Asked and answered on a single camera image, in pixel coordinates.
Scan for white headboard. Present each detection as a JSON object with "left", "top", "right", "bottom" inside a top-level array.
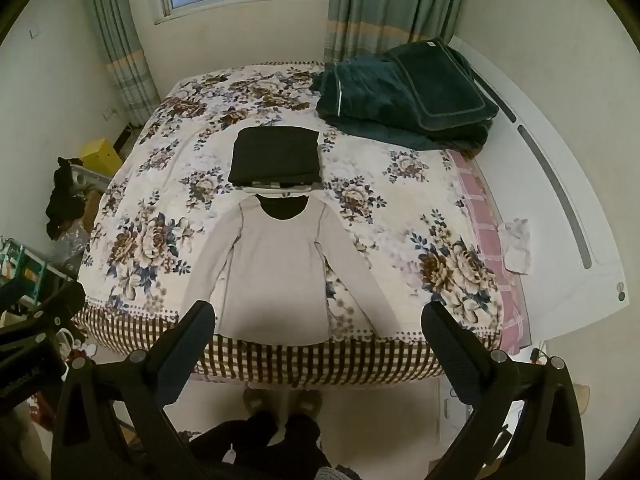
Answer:
[{"left": 446, "top": 35, "right": 630, "bottom": 346}]

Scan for person's legs in black pants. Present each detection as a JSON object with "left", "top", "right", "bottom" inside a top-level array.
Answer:
[{"left": 187, "top": 410, "right": 361, "bottom": 480}]

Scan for green striped curtain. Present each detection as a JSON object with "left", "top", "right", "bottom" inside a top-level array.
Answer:
[
  {"left": 81, "top": 0, "right": 162, "bottom": 128},
  {"left": 323, "top": 0, "right": 471, "bottom": 66}
]

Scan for dark green pillow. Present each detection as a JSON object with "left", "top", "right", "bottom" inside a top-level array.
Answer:
[{"left": 384, "top": 38, "right": 501, "bottom": 132}]

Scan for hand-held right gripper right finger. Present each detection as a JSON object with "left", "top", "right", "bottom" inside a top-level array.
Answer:
[{"left": 421, "top": 301, "right": 586, "bottom": 480}]

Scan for beige long-sleeve shirt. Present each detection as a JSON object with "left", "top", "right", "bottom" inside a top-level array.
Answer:
[{"left": 181, "top": 194, "right": 387, "bottom": 345}]

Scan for white crumpled cloth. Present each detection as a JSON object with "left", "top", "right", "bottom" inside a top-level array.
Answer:
[{"left": 496, "top": 218, "right": 532, "bottom": 275}]

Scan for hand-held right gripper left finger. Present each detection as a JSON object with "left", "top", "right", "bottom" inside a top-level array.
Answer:
[{"left": 51, "top": 300, "right": 217, "bottom": 480}]

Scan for pink checked bed sheet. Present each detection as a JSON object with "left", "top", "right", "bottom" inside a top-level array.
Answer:
[{"left": 446, "top": 149, "right": 532, "bottom": 356}]

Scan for folded striped garment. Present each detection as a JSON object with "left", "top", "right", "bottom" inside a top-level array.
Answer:
[{"left": 243, "top": 180, "right": 325, "bottom": 197}]

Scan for yellow box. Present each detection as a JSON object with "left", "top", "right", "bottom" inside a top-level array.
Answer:
[{"left": 80, "top": 138, "right": 124, "bottom": 179}]

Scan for floral bed blanket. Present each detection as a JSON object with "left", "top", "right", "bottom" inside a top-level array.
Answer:
[{"left": 74, "top": 61, "right": 503, "bottom": 388}]

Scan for black hanging cloth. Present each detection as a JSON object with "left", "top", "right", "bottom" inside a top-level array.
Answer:
[{"left": 45, "top": 157, "right": 88, "bottom": 241}]

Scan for black garment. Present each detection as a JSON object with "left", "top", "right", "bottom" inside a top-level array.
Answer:
[{"left": 228, "top": 126, "right": 322, "bottom": 185}]

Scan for dark green folded quilt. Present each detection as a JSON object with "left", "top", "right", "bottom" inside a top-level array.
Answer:
[{"left": 309, "top": 56, "right": 491, "bottom": 152}]

